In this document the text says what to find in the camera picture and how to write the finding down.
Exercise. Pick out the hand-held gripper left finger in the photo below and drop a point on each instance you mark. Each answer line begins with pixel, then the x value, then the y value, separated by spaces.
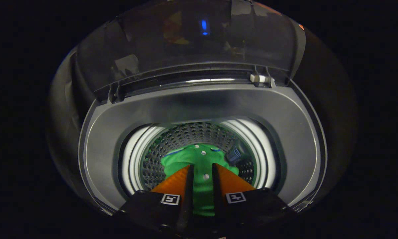
pixel 189 199

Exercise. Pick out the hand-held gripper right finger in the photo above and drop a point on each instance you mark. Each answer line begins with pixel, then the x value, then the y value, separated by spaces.
pixel 218 199

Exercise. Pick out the green polo shirt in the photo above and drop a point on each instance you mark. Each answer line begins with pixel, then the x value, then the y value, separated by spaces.
pixel 182 161

